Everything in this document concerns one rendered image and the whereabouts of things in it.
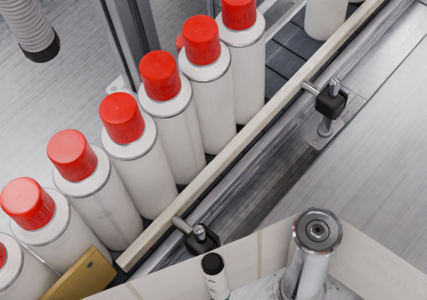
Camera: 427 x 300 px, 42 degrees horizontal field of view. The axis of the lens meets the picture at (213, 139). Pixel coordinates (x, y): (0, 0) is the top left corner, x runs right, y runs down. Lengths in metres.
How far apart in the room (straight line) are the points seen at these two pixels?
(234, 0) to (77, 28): 0.40
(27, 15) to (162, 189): 0.22
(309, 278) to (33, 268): 0.23
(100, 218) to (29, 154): 0.26
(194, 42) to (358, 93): 0.33
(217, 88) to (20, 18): 0.19
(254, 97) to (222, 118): 0.06
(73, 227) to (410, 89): 0.44
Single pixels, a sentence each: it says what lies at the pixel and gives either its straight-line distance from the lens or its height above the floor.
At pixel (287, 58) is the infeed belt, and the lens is 0.74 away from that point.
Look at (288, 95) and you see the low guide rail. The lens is 0.67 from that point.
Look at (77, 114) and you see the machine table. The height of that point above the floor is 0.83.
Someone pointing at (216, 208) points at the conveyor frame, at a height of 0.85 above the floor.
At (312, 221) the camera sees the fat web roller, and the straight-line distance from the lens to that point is 0.44.
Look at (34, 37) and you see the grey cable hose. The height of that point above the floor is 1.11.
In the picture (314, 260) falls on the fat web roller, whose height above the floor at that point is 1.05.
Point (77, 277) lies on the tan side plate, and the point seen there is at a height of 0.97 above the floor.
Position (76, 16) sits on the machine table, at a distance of 0.89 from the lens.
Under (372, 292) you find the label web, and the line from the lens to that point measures 0.54.
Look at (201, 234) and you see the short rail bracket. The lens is 0.56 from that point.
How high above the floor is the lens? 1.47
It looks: 62 degrees down
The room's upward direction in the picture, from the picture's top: 9 degrees counter-clockwise
